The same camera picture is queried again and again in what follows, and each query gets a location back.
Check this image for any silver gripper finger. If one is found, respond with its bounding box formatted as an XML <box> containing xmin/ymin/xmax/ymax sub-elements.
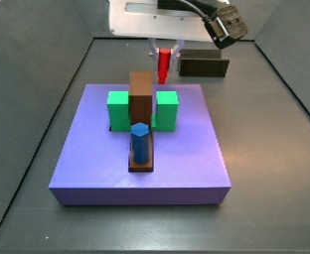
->
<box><xmin>148</xmin><ymin>38</ymin><xmax>159</xmax><ymax>61</ymax></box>
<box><xmin>169</xmin><ymin>40</ymin><xmax>184</xmax><ymax>70</ymax></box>

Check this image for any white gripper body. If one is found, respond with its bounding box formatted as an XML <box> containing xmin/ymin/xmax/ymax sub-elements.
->
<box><xmin>108</xmin><ymin>0</ymin><xmax>211</xmax><ymax>42</ymax></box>

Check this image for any purple board block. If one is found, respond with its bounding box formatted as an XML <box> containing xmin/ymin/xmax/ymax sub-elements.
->
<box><xmin>49</xmin><ymin>84</ymin><xmax>231</xmax><ymax>205</ymax></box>

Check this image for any black U-shaped holder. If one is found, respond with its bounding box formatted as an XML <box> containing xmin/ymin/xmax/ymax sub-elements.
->
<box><xmin>177</xmin><ymin>50</ymin><xmax>230</xmax><ymax>77</ymax></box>

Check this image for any brown L-shaped block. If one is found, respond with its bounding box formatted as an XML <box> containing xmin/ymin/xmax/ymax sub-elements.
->
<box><xmin>128</xmin><ymin>71</ymin><xmax>153</xmax><ymax>173</ymax></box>

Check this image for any green U-shaped block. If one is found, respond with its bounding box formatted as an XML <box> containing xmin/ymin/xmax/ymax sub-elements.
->
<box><xmin>105</xmin><ymin>91</ymin><xmax>179</xmax><ymax>132</ymax></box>

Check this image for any blue hexagonal peg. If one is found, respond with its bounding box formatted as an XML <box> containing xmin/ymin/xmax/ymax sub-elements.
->
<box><xmin>131</xmin><ymin>122</ymin><xmax>149</xmax><ymax>164</ymax></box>

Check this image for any black camera cable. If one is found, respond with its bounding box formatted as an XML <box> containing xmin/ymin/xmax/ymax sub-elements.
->
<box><xmin>175</xmin><ymin>0</ymin><xmax>215</xmax><ymax>22</ymax></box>

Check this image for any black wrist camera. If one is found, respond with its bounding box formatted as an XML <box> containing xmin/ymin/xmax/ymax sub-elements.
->
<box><xmin>203</xmin><ymin>4</ymin><xmax>247</xmax><ymax>50</ymax></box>

